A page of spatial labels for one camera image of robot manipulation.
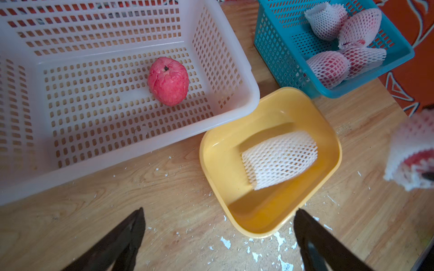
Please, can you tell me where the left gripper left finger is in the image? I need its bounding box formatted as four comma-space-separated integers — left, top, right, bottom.
64, 207, 146, 271

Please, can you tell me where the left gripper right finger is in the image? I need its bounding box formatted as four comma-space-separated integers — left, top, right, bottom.
293, 209, 371, 271

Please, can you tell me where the white foam net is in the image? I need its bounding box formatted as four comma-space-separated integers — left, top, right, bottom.
241, 131, 318, 190

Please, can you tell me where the yellow plastic tray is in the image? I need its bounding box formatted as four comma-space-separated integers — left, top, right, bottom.
200, 87, 342, 238

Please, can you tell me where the pink plastic basket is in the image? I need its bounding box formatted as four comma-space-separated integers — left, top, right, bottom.
1, 1, 259, 204

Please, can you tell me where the netted apple bottom hidden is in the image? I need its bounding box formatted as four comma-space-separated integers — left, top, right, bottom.
339, 45, 387, 81

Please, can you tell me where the netted apple right large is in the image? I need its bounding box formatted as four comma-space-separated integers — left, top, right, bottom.
338, 9, 383, 49

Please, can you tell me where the teal plastic basket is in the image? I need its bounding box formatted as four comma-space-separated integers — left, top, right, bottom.
254, 0, 415, 98

